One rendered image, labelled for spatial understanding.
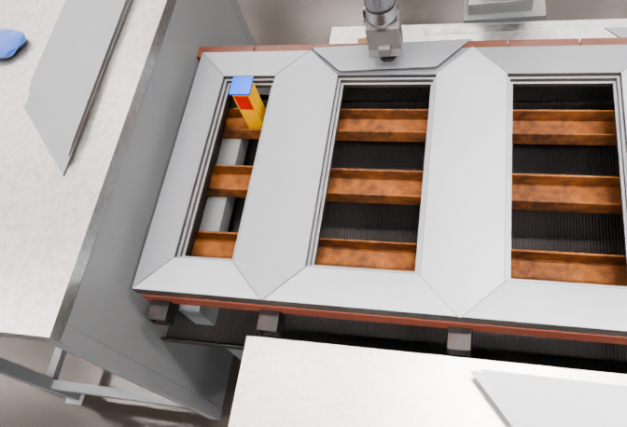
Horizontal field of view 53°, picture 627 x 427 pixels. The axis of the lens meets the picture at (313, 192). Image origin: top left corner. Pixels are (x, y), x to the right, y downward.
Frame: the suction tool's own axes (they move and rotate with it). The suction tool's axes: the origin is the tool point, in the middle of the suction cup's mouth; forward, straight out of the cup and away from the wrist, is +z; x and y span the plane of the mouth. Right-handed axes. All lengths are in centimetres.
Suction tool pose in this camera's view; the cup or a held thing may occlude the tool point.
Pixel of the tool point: (388, 59)
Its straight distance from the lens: 175.5
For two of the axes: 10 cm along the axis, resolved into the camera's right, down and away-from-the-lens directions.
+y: 9.7, 0.1, -2.4
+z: 2.1, 4.7, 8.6
